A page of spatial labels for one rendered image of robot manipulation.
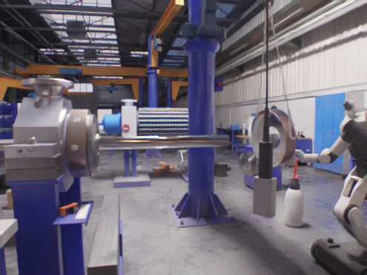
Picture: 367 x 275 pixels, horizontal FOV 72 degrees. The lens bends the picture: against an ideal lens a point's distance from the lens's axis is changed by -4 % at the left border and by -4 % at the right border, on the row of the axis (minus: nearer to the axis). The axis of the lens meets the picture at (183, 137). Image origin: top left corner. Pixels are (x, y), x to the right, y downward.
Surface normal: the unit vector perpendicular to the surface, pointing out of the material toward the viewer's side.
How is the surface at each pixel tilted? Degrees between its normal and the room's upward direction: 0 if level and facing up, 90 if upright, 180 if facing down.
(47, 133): 90
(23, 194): 90
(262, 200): 90
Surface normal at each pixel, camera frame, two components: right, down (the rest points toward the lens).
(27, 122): 0.16, -0.66
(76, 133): 0.22, -0.28
